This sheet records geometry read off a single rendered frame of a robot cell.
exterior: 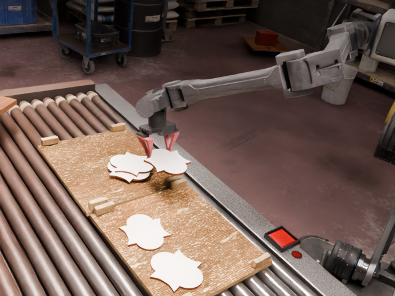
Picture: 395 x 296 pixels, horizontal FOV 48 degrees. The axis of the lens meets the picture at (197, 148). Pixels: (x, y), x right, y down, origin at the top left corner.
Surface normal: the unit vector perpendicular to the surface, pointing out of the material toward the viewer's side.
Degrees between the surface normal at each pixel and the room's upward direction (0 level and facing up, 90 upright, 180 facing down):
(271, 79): 91
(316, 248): 0
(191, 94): 91
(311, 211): 0
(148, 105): 83
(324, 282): 0
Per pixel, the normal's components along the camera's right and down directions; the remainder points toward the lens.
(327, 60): 0.00, 0.29
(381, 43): -0.50, 0.38
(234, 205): 0.14, -0.85
